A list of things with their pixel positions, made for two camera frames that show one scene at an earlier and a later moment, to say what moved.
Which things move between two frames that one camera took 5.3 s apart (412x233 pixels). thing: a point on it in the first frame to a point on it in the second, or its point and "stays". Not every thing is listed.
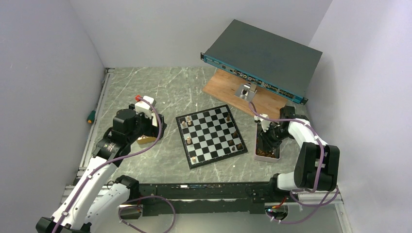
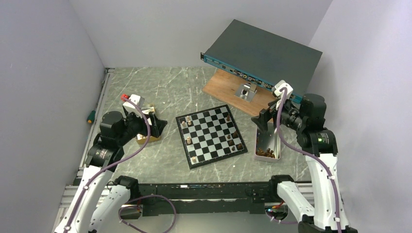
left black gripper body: (144, 126) stays
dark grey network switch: (270, 62) stays
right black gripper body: (274, 136) to (290, 116)
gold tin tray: (146, 140) stays
